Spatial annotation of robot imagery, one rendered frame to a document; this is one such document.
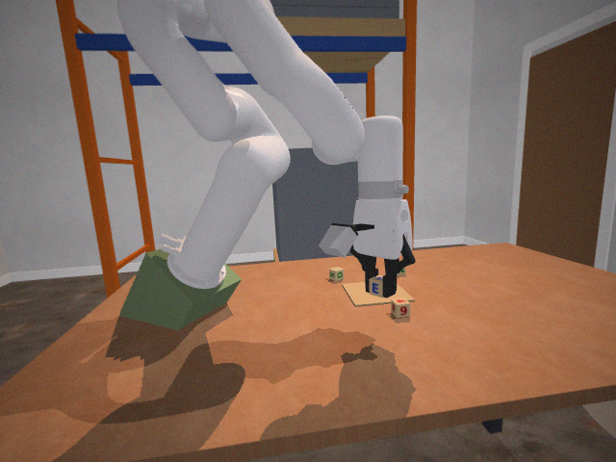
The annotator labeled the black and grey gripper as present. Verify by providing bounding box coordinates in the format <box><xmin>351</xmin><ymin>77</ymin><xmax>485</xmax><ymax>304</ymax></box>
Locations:
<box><xmin>350</xmin><ymin>197</ymin><xmax>416</xmax><ymax>298</ymax></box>

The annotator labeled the tan flat mat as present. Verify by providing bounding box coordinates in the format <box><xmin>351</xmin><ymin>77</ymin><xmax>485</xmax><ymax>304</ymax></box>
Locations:
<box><xmin>342</xmin><ymin>282</ymin><xmax>415</xmax><ymax>306</ymax></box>

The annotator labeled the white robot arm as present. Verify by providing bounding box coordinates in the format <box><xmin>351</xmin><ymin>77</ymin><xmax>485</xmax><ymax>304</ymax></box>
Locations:
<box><xmin>116</xmin><ymin>0</ymin><xmax>409</xmax><ymax>289</ymax></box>

